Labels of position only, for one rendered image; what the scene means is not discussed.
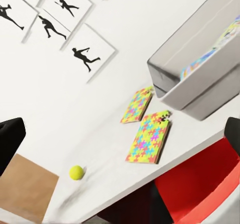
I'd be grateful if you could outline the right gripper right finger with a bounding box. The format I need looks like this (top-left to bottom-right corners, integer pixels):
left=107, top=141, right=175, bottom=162
left=224, top=116, right=240, bottom=157

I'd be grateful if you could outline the tennis ball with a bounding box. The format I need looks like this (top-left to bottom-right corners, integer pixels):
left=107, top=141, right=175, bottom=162
left=69, top=165, right=84, bottom=181

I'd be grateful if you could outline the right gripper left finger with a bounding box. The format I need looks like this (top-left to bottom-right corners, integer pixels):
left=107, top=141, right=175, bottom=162
left=0, top=117, right=26, bottom=177

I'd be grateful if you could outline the jigsaw puzzle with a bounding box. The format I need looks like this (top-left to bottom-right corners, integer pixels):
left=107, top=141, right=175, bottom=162
left=125, top=110, right=171, bottom=165
left=120, top=85, right=154, bottom=124

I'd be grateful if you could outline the board game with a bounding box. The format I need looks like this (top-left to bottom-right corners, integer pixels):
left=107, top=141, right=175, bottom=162
left=181, top=48, right=218, bottom=81
left=212, top=16, right=240, bottom=50

